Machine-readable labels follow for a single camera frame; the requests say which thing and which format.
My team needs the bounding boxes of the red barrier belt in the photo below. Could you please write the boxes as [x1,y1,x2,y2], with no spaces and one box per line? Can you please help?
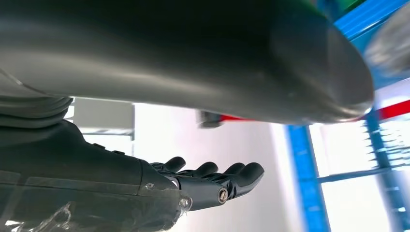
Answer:
[220,99,410,122]

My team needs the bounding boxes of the blue steel shelving rack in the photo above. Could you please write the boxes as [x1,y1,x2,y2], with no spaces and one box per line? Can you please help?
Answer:
[284,0,410,232]

